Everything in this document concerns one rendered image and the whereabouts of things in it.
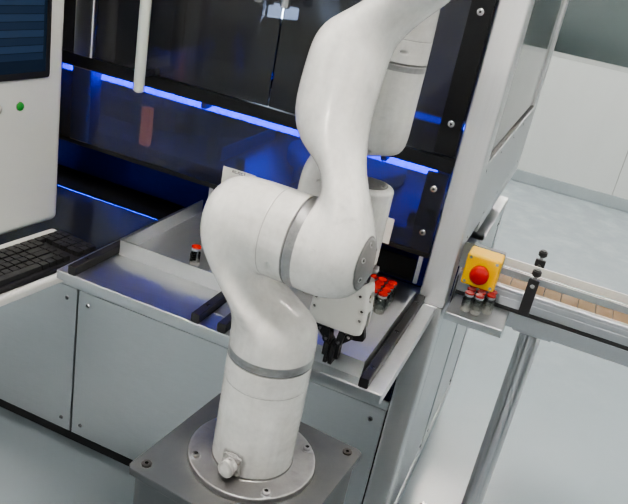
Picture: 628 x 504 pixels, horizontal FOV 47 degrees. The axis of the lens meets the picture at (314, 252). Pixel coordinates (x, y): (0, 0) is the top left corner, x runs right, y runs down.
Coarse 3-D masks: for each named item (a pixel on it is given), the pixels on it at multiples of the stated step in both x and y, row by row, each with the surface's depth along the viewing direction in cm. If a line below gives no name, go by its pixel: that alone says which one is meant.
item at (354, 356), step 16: (304, 304) 151; (400, 304) 159; (384, 320) 151; (320, 336) 141; (336, 336) 142; (368, 336) 144; (384, 336) 140; (320, 352) 132; (352, 352) 137; (368, 352) 139; (336, 368) 132; (352, 368) 130
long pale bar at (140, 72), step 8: (144, 0) 157; (144, 8) 157; (144, 16) 158; (144, 24) 159; (144, 32) 159; (144, 40) 160; (136, 48) 161; (144, 48) 161; (136, 56) 162; (144, 56) 162; (136, 64) 162; (144, 64) 163; (136, 72) 163; (144, 72) 164; (152, 72) 167; (136, 80) 164; (144, 80) 165; (136, 88) 164
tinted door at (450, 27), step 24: (312, 0) 151; (336, 0) 149; (360, 0) 147; (456, 0) 140; (288, 24) 155; (312, 24) 153; (456, 24) 142; (288, 48) 156; (432, 48) 145; (456, 48) 143; (288, 72) 158; (432, 72) 146; (288, 96) 160; (432, 96) 148; (432, 120) 150; (408, 144) 153; (432, 144) 151
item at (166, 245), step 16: (192, 208) 181; (160, 224) 169; (176, 224) 176; (192, 224) 178; (128, 240) 158; (144, 240) 164; (160, 240) 167; (176, 240) 168; (192, 240) 170; (128, 256) 156; (144, 256) 155; (160, 256) 153; (176, 256) 161; (176, 272) 153; (192, 272) 151; (208, 272) 150
